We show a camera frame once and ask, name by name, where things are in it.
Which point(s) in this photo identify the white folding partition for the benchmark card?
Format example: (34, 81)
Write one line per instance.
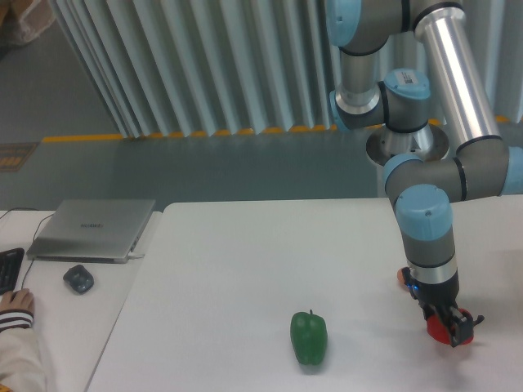
(211, 66)

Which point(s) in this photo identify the brown cardboard box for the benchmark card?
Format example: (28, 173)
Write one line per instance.
(24, 21)

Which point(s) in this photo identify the white sleeved forearm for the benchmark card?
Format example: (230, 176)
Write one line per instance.
(21, 365)

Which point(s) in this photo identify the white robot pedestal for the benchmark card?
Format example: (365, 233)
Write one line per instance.
(429, 143)

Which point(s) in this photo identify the person's hand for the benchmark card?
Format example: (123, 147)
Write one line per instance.
(19, 301)

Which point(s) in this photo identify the green bell pepper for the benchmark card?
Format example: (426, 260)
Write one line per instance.
(309, 338)

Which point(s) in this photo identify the red bell pepper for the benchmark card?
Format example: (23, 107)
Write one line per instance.
(438, 331)

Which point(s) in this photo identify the black keyboard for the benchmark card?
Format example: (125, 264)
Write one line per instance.
(10, 263)

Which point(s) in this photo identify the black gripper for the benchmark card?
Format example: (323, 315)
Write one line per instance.
(440, 299)

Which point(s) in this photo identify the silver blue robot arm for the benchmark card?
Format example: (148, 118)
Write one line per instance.
(421, 192)

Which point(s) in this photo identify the silver closed laptop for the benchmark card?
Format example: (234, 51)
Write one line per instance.
(92, 230)

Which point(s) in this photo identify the brown egg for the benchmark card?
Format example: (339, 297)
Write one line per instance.
(400, 278)

